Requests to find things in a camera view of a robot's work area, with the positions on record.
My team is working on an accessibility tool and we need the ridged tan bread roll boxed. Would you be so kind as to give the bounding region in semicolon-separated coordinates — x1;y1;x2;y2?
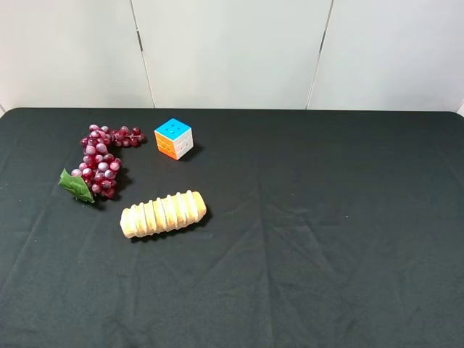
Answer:
120;190;207;239

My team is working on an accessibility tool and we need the black tablecloth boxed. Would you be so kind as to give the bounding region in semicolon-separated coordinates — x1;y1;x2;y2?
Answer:
1;109;463;347

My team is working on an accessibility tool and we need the colourful puzzle cube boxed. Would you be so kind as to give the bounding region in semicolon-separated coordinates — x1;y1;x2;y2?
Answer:
154;118;194;160

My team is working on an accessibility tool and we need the red plastic grape bunch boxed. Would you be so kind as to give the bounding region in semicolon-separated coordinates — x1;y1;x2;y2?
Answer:
59;124;146;203

